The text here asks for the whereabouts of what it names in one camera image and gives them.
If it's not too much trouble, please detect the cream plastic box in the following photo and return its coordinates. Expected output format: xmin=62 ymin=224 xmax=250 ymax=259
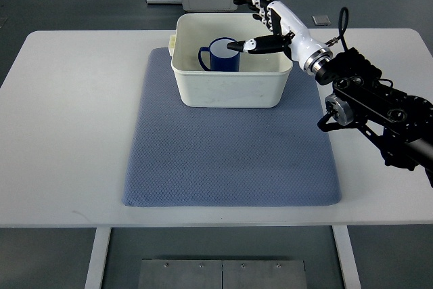
xmin=169 ymin=13 xmax=293 ymax=108

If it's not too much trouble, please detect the blue mug white inside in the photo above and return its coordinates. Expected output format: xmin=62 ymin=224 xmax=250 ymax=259
xmin=198 ymin=37 xmax=241 ymax=72

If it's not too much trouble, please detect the small grey floor hatch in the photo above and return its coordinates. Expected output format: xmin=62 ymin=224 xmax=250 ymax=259
xmin=312 ymin=15 xmax=332 ymax=26

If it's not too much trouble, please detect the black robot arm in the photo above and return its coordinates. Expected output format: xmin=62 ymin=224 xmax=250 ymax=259
xmin=312 ymin=7 xmax=432 ymax=179

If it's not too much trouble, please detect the grey metal floor plate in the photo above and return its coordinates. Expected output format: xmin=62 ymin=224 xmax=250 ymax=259
xmin=138 ymin=259 xmax=307 ymax=289

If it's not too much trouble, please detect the left white table leg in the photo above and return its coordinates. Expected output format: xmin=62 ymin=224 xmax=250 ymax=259
xmin=85 ymin=227 xmax=112 ymax=289

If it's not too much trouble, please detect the right white table leg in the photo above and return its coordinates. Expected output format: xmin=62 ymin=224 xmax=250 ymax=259
xmin=332 ymin=225 xmax=361 ymax=289

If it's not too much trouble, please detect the blue textured mat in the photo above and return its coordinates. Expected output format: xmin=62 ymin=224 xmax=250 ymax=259
xmin=122 ymin=48 xmax=341 ymax=207

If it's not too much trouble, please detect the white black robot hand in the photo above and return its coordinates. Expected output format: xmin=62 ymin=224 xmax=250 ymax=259
xmin=227 ymin=0 xmax=332 ymax=75

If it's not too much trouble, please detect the white table leg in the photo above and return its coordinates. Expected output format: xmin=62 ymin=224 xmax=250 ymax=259
xmin=332 ymin=225 xmax=361 ymax=289
xmin=85 ymin=227 xmax=112 ymax=289

